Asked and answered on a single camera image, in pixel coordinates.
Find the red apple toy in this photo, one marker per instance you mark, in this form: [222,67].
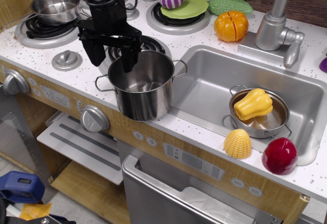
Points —
[280,156]

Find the silver dishwasher door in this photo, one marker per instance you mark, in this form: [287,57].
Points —
[150,200]

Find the yellow squash toy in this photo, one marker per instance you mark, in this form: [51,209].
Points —
[256,103]

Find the green bitter gourd toy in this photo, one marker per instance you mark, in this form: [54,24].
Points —
[218,7]

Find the silver oven knob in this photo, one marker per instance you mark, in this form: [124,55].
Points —
[93,120]
[15,83]

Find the front stove burner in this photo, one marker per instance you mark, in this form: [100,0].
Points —
[147,43]

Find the blue clamp tool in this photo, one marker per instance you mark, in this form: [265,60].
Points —
[21,187]

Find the green plastic plate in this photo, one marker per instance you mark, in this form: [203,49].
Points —
[188,9]

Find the silver oven knob left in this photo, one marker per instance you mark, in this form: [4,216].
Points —
[15,83]

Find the open silver oven door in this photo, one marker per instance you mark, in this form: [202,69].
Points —
[19,149]

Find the yellow cloth on floor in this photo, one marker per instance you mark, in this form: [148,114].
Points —
[34,211]

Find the white oven rack shelf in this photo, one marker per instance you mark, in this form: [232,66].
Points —
[97,152]

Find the orange pumpkin toy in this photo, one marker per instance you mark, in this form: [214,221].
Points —
[231,26]

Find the silver countertop knob front left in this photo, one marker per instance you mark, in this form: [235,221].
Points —
[66,61]

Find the silver toy faucet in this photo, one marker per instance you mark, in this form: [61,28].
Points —
[273,41]

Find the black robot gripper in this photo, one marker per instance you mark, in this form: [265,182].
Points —
[108,26]

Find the back right stove burner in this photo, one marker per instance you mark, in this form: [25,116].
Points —
[157,21]

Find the small steel pot in sink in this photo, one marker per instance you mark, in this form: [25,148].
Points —
[262,126]

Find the steel saucepan with long handle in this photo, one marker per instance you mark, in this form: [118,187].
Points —
[49,12]

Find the silver oven knob right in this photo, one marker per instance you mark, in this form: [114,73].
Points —
[93,120]

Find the tall stainless steel pot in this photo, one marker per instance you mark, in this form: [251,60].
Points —
[146,92]

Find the yellow corn toy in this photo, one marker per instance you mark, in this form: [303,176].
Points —
[237,144]

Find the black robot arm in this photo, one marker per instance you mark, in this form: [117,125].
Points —
[108,26]

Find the back left stove burner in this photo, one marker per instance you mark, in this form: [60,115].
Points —
[32,33]

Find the purple toy at right edge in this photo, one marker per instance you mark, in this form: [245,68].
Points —
[323,65]

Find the dishwasher control panel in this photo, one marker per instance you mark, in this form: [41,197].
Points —
[193,161]

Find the silver toy sink basin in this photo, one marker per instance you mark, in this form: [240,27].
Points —
[208,78]

